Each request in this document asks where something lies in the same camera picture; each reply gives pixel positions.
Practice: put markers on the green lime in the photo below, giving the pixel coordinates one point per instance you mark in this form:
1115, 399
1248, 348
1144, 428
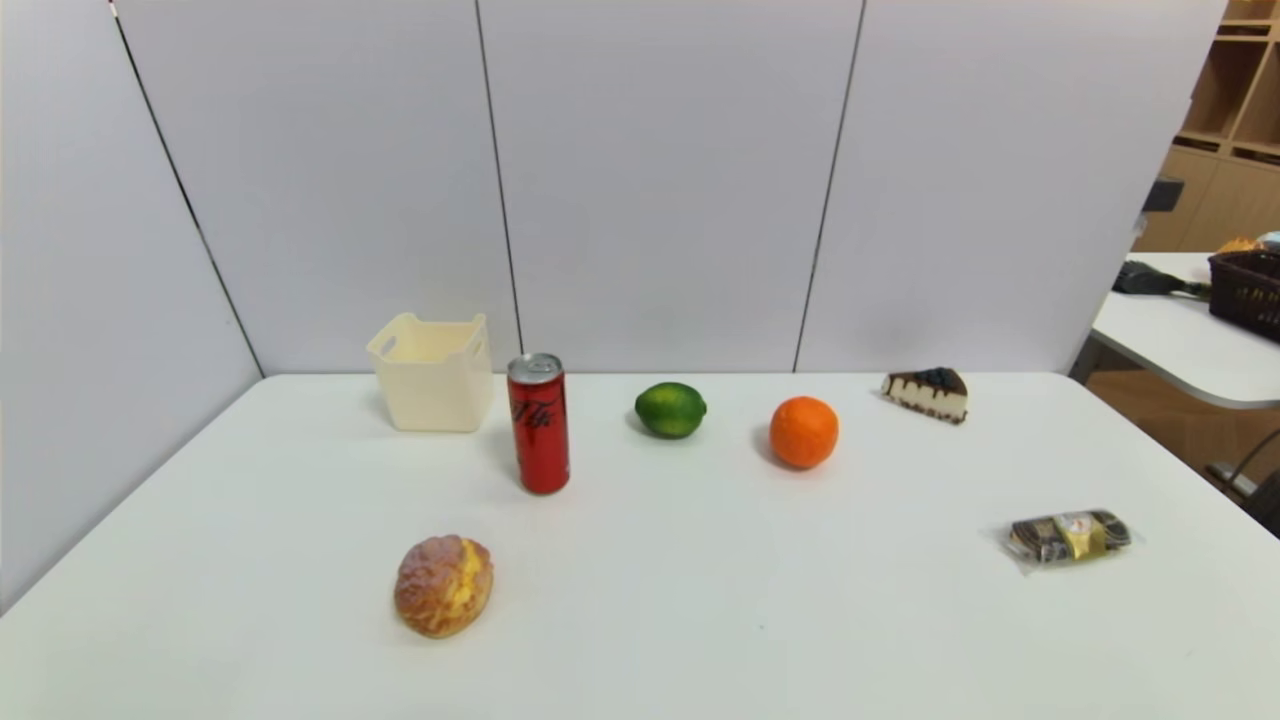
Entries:
670, 410

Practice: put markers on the dark grey box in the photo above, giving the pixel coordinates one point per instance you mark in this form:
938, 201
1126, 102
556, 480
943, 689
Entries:
1164, 194

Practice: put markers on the white plastic box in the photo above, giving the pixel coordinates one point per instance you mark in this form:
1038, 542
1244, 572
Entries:
435, 395

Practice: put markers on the orange fruit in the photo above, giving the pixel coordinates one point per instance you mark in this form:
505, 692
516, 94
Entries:
804, 432

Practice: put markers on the white side table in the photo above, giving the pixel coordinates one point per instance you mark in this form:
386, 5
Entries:
1165, 340

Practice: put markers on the golden cream puff bread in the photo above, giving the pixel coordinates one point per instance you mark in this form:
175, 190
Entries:
443, 587

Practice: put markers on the orange item in basket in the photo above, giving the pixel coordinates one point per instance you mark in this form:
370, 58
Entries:
1240, 245

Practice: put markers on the red cola can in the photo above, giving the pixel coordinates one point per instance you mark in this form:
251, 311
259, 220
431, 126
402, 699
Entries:
540, 435

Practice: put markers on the chocolate cheesecake slice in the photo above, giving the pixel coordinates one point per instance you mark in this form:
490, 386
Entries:
930, 393

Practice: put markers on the wooden shelf unit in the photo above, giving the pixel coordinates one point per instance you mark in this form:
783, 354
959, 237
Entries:
1225, 190

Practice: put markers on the wrapped chocolate snack pack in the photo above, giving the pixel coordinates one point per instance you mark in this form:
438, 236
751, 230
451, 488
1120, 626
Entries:
1070, 537

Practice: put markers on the dark woven basket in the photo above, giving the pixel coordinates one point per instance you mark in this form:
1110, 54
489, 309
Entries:
1250, 292

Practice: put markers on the black brush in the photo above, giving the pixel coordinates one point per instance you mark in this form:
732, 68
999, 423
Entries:
1145, 279

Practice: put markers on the black chair base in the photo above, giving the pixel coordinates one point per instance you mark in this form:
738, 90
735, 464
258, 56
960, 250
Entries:
1262, 505

